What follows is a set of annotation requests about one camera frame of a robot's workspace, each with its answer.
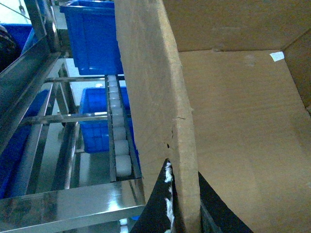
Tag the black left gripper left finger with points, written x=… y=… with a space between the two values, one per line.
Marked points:
x=158 y=215

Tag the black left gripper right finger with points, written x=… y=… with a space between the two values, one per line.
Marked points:
x=216 y=217

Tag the large cardboard box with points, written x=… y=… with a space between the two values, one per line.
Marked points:
x=205 y=93

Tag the metal roller rack shelf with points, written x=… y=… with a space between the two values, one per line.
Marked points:
x=57 y=186

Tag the blue plastic bin lower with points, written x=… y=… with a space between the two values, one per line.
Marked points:
x=96 y=133

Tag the blue plastic bin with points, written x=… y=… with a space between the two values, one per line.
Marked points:
x=12 y=41
x=91 y=27
x=96 y=133

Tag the blue plastic bin left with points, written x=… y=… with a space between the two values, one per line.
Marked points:
x=12 y=41

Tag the white label sticker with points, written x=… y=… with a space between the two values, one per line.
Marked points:
x=277 y=56

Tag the blue plastic bin upper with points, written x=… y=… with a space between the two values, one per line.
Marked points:
x=91 y=27

